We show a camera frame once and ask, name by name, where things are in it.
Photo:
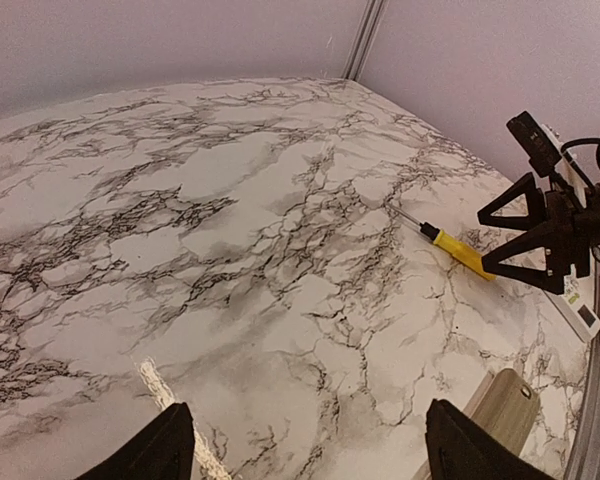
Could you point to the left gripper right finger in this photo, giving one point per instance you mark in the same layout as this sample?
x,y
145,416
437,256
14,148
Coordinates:
x,y
458,449

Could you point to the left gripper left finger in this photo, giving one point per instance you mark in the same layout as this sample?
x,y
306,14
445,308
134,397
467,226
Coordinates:
x,y
163,449

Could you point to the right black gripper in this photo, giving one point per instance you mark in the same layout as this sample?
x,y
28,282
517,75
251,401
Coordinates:
x,y
547,249

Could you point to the white remote control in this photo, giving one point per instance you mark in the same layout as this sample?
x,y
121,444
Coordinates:
x,y
576,305
505,407

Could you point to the yellow handle screwdriver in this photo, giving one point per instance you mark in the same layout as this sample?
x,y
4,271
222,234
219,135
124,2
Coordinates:
x,y
460,251

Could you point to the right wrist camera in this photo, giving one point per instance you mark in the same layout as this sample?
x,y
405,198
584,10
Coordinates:
x,y
546,159

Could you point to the front aluminium table rail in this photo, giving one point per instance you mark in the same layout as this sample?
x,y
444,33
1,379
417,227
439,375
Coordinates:
x,y
595,400

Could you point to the right aluminium frame post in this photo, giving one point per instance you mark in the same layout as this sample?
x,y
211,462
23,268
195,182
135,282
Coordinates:
x,y
363,39

